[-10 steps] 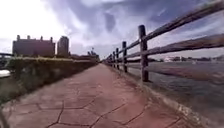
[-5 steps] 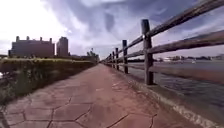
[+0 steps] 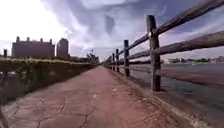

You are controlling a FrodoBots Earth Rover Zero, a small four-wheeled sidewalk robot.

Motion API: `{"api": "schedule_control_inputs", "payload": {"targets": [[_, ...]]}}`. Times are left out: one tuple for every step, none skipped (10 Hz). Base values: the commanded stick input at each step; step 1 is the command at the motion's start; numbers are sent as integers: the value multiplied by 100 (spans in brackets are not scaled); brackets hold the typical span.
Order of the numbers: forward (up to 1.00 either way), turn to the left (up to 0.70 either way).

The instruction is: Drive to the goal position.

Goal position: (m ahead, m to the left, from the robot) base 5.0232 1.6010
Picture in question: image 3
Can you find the distant buildings across water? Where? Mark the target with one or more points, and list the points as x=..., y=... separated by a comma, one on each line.
x=193, y=60

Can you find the wide brown building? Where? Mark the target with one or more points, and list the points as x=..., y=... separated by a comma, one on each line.
x=33, y=48

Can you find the water beside path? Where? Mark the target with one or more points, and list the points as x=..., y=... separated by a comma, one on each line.
x=196, y=80

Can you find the tall tower building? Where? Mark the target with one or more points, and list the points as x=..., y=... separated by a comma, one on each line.
x=62, y=48

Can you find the green hedge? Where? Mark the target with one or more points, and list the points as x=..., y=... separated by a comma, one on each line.
x=36, y=73

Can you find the grey stone kerb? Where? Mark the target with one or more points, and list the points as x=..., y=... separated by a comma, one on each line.
x=173, y=108

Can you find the wooden post and rail fence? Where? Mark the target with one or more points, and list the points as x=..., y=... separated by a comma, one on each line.
x=154, y=53

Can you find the red stone paved path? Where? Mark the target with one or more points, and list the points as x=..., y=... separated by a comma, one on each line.
x=90, y=100

